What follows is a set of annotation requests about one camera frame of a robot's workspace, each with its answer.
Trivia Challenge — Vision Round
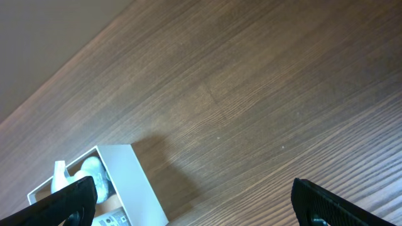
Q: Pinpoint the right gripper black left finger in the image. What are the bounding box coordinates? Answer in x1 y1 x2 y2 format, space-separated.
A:
1 176 97 226

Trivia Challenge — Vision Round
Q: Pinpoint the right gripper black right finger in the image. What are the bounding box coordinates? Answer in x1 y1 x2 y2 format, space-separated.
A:
291 178 394 226

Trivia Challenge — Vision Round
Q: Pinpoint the blue spray bottle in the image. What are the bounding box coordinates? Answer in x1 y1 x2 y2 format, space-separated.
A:
50 156 109 204

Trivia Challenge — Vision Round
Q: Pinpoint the white tube with gold cap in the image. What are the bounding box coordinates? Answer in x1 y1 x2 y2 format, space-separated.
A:
92 207 131 226

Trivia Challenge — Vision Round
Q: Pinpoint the white cardboard box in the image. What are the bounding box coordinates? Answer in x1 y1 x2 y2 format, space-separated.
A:
26 144 170 226

